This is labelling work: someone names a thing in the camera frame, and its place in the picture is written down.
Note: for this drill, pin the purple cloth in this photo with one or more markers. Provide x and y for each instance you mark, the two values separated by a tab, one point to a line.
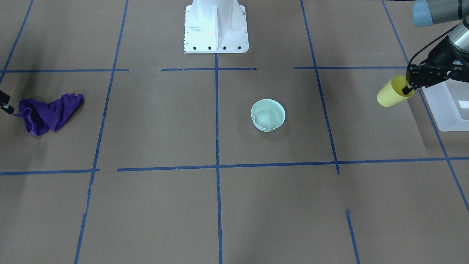
40	117

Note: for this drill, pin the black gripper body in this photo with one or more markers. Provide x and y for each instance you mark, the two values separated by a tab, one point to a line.
441	52

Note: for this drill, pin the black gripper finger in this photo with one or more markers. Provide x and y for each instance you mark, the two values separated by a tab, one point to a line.
5	103
407	91

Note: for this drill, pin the clear plastic storage box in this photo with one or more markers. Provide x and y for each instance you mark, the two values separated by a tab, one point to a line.
448	102

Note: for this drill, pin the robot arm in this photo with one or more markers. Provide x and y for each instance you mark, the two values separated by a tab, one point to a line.
434	12

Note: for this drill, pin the light green bowl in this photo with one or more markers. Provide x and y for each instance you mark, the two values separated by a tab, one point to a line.
267	115

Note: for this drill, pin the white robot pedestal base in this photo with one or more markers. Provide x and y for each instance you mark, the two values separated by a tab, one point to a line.
215	27

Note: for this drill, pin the yellow plastic cup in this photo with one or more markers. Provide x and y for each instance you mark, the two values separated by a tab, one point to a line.
391	92

